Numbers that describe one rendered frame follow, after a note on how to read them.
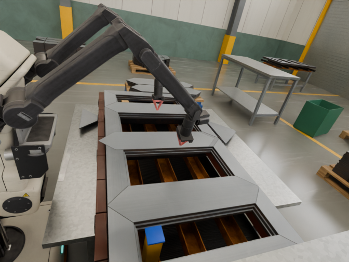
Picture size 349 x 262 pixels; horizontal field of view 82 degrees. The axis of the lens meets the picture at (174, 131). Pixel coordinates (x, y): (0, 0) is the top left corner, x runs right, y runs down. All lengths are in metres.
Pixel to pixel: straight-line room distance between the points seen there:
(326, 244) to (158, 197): 0.58
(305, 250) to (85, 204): 0.89
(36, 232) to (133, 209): 0.84
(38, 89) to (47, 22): 7.39
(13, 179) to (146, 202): 0.53
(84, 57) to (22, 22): 7.55
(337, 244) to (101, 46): 0.88
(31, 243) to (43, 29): 7.11
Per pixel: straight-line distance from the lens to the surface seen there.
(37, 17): 8.05
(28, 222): 1.64
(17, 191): 1.08
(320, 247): 0.78
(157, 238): 0.77
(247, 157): 1.54
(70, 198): 1.16
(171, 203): 0.90
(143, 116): 1.54
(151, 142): 1.21
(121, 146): 1.16
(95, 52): 0.62
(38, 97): 0.67
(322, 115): 4.42
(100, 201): 0.93
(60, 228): 1.06
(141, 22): 8.11
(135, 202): 0.88
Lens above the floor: 1.54
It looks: 30 degrees down
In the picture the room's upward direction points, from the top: 12 degrees clockwise
